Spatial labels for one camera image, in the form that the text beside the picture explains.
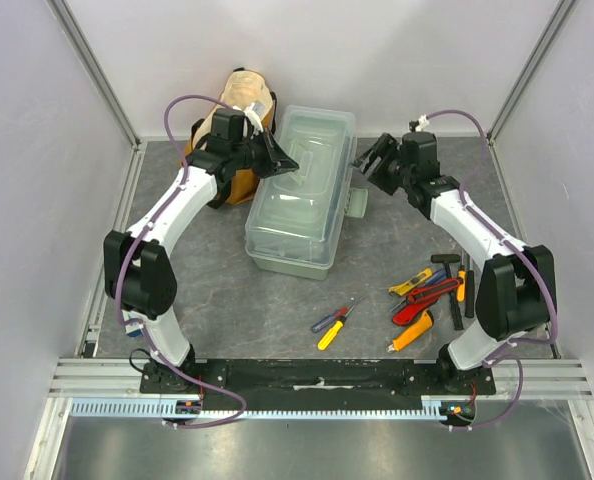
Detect blue handled small screwdriver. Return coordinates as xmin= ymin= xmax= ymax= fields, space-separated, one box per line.
xmin=424 ymin=270 xmax=447 ymax=286

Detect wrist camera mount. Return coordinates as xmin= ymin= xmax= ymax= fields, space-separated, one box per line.
xmin=408 ymin=115 xmax=430 ymax=132
xmin=233 ymin=101 xmax=264 ymax=135

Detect orange handled chisel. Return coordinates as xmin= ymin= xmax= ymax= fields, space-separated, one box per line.
xmin=456 ymin=251 xmax=468 ymax=303

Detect purple cable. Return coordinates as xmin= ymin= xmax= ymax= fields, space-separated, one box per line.
xmin=114 ymin=94 xmax=251 ymax=430
xmin=426 ymin=109 xmax=561 ymax=432

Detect yellow handled screwdriver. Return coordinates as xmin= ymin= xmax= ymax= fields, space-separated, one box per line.
xmin=317 ymin=320 xmax=345 ymax=351

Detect red utility knife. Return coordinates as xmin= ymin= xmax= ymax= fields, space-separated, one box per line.
xmin=406 ymin=277 xmax=463 ymax=305

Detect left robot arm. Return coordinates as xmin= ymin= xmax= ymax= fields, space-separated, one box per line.
xmin=103 ymin=104 xmax=283 ymax=393

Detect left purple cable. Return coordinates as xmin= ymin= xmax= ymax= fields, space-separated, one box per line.
xmin=114 ymin=94 xmax=251 ymax=430

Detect orange utility knife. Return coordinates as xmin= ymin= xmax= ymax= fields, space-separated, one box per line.
xmin=387 ymin=309 xmax=434 ymax=353

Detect blue red box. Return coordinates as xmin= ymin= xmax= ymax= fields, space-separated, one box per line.
xmin=124 ymin=320 xmax=142 ymax=338

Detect blue cable duct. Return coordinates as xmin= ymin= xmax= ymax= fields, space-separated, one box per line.
xmin=70 ymin=398 xmax=447 ymax=421

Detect red handled pliers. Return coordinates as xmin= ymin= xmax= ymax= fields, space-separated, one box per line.
xmin=392 ymin=301 xmax=434 ymax=327

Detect black hammer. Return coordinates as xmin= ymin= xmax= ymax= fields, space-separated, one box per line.
xmin=430 ymin=253 xmax=464 ymax=331

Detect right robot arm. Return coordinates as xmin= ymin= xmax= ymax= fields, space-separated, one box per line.
xmin=352 ymin=130 xmax=558 ymax=394

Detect green toolbox with clear lid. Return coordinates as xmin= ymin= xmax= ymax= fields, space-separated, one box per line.
xmin=245 ymin=106 xmax=367 ymax=280

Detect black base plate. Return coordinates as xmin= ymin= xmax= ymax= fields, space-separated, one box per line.
xmin=140 ymin=359 xmax=496 ymax=397

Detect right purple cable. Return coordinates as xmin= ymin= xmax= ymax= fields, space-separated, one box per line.
xmin=426 ymin=109 xmax=561 ymax=432

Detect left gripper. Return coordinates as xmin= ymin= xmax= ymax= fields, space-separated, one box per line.
xmin=231 ymin=126 xmax=298 ymax=179

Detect orange tote bag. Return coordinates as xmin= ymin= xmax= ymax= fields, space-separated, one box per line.
xmin=184 ymin=67 xmax=277 ymax=209

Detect yellow utility knife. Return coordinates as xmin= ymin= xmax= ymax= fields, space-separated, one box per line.
xmin=388 ymin=268 xmax=433 ymax=297

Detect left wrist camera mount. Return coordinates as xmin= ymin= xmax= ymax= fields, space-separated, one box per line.
xmin=233 ymin=101 xmax=264 ymax=135

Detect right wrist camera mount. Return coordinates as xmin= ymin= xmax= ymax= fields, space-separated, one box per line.
xmin=408 ymin=115 xmax=430 ymax=132

